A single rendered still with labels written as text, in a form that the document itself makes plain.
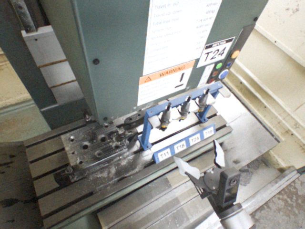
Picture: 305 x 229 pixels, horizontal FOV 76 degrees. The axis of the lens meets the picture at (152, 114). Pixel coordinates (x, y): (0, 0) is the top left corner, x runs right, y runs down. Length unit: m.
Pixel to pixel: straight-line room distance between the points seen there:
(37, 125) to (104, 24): 1.49
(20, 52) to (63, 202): 0.76
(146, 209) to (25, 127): 1.10
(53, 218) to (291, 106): 1.45
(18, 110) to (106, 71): 1.56
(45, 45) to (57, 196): 0.74
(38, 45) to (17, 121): 0.89
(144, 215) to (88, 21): 1.10
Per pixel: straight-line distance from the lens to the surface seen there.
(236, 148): 1.56
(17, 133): 1.79
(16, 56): 1.18
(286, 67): 1.41
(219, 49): 0.56
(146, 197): 1.26
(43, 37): 1.07
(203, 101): 1.01
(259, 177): 1.67
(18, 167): 1.56
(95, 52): 0.35
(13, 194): 1.48
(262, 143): 1.60
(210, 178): 0.59
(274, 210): 2.47
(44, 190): 1.19
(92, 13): 0.32
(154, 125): 0.90
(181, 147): 1.20
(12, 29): 1.10
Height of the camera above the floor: 1.99
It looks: 56 degrees down
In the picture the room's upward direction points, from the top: 11 degrees clockwise
